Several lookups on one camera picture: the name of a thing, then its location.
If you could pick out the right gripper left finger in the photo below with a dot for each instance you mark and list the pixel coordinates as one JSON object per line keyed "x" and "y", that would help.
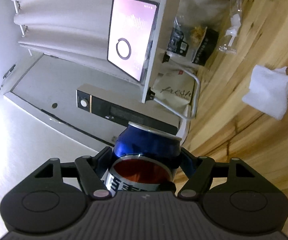
{"x": 91, "y": 170}

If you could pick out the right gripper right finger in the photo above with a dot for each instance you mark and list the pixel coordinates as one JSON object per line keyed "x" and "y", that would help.
{"x": 198, "y": 171}

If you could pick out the blue Pepsi can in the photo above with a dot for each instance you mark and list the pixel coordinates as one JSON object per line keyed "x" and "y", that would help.
{"x": 143, "y": 159}

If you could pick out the white paper towel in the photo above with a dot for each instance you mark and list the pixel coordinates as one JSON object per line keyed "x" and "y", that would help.
{"x": 268, "y": 91}

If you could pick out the white fresh bread paper bag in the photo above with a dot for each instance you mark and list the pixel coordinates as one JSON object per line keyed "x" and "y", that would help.
{"x": 178, "y": 91}

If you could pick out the clear snack bag black label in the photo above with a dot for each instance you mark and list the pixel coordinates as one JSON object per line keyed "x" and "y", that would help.
{"x": 183, "y": 38}

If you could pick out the clear plastic wrapper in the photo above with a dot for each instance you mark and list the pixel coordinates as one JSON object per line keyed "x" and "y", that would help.
{"x": 228, "y": 43}

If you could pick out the tablet with white screen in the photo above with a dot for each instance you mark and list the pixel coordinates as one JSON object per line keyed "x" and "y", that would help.
{"x": 131, "y": 30}

